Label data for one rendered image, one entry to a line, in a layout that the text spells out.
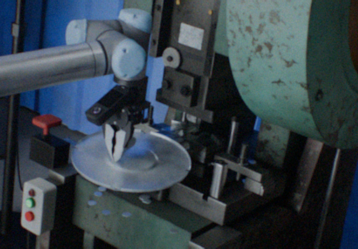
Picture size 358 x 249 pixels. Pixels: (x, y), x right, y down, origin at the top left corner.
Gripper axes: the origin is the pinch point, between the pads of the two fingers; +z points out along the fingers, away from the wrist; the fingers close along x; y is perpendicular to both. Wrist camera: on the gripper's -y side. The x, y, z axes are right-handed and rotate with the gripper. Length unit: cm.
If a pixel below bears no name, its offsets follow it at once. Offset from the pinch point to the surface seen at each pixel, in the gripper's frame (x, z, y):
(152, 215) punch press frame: -7.3, 15.5, 9.0
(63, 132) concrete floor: 151, 79, 139
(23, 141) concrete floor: 154, 79, 114
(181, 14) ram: 3.9, -31.6, 24.5
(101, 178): -2.5, 2.9, -6.4
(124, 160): -1.3, 1.1, 2.8
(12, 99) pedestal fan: 86, 22, 45
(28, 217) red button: 23.6, 25.6, -3.2
